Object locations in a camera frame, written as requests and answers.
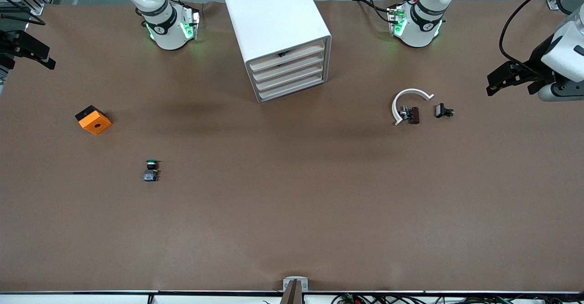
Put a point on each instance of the orange and black button box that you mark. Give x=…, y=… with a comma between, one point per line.
x=95, y=122

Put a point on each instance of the black table edge rail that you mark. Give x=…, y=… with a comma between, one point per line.
x=91, y=292

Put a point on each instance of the dark camera pole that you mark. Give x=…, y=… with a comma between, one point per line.
x=292, y=297

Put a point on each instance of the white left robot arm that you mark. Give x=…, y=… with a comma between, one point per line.
x=419, y=21

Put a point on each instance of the small brown component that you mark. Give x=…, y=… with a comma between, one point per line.
x=413, y=115

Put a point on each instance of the green push button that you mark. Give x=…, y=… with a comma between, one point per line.
x=151, y=170

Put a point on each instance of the brown table cover mat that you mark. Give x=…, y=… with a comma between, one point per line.
x=292, y=203

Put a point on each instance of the white curved plastic part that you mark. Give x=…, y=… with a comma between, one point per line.
x=410, y=92

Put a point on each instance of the small black component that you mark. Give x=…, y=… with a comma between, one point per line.
x=440, y=110

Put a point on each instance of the grey metal bracket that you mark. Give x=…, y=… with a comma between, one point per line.
x=295, y=281

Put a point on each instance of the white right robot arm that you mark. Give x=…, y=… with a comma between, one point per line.
x=166, y=25

